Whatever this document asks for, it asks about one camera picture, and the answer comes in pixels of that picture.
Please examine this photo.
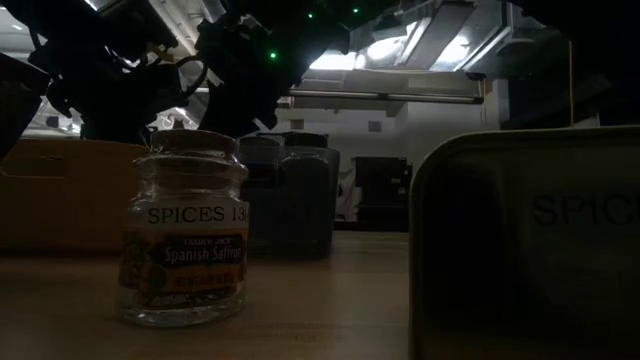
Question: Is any silver ceiling duct panel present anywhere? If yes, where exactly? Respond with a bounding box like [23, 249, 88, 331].
[349, 0, 506, 74]

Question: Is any yellow plastic tray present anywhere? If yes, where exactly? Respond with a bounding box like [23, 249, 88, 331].
[0, 137, 151, 254]

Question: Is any black cabinet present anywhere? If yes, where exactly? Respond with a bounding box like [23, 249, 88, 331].
[352, 156, 414, 232]

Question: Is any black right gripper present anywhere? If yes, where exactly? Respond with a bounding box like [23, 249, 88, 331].
[197, 59, 280, 137]

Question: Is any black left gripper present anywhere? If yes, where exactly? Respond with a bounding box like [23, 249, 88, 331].
[47, 63, 190, 147]

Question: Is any cork lid saffron jar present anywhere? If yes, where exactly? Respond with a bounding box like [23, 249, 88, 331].
[117, 128, 251, 329]

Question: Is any white cloth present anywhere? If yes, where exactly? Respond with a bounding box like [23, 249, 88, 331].
[337, 167, 359, 222]

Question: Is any green lid spice jar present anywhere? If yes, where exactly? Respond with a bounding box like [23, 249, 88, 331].
[238, 135, 282, 256]
[277, 130, 335, 259]

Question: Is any long ceiling light bar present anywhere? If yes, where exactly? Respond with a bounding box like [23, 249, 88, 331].
[287, 87, 485, 106]

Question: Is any translucent grey plastic tray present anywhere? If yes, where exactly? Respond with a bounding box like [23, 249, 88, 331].
[234, 130, 342, 261]

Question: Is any red blue spice tin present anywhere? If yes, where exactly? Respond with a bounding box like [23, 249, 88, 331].
[408, 124, 640, 360]

